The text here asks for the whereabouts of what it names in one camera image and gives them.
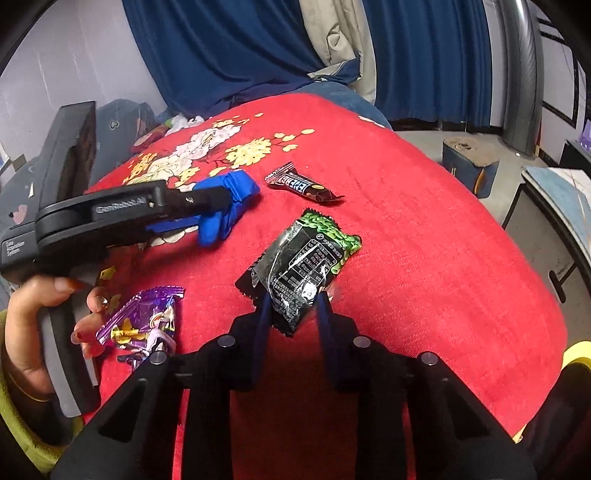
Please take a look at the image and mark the grey patterned sofa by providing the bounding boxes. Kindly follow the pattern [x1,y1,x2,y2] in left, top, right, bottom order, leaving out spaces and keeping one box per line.
[1,99,157,232]

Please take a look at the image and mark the yellow green sleeve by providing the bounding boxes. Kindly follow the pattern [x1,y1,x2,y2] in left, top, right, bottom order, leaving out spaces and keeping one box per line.
[1,311,84,476]

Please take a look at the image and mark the black green snack packet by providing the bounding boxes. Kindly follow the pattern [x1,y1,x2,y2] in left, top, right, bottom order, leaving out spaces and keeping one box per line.
[235,209,363,337]

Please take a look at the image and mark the dark blue curtain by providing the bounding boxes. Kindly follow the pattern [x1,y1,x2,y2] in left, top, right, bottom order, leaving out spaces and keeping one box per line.
[123,1,360,117]
[363,0,492,127]

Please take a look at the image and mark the black tv stand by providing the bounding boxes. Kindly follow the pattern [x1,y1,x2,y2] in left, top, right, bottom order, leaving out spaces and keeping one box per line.
[559,140,591,178]

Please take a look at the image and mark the blue sofa cover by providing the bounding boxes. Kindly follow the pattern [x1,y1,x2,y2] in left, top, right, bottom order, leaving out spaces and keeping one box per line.
[257,80,394,130]

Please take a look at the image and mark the right dark blue curtain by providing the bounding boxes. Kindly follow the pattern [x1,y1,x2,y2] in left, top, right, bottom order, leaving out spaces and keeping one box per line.
[363,0,492,127]

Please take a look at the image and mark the white coffee table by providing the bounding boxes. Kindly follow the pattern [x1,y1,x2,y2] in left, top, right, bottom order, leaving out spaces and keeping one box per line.
[503,167,590,309]

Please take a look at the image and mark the silver tower air conditioner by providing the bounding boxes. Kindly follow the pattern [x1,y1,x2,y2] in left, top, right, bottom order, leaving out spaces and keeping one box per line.
[499,0,544,157]

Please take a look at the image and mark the left dark blue curtain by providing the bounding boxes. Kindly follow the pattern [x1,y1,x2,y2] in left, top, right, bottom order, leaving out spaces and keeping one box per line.
[123,1,360,117]

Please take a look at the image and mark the blue storage stool box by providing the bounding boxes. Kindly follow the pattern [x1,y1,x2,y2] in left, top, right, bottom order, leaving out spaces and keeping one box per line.
[441,137,500,199]

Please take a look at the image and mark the red floral blanket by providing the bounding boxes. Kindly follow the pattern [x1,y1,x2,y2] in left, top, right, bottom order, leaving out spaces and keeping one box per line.
[99,93,567,479]

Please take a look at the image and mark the yellow rimmed trash bin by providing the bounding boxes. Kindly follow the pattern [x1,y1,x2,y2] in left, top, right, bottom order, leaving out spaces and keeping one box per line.
[513,341,590,444]

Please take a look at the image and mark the purple candy wrapper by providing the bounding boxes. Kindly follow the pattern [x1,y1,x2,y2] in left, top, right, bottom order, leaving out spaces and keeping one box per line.
[95,286,185,370]

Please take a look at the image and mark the blue plastic bag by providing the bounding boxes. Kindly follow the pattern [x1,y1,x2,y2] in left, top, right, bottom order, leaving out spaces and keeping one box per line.
[146,169,263,248]

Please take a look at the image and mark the beige curtain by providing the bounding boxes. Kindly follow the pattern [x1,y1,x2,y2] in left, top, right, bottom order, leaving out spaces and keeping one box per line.
[298,0,377,104]

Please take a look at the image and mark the brown chocolate bar wrapper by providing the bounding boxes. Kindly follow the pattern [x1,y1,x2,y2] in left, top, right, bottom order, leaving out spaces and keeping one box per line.
[264,162,345,205]

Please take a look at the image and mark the person's left hand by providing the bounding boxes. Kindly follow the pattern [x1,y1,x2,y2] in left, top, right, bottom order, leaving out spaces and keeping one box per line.
[5,275,109,401]

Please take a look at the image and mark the clothes pile on sofa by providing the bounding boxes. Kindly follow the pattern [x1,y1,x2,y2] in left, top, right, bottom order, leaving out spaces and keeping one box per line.
[130,114,204,154]

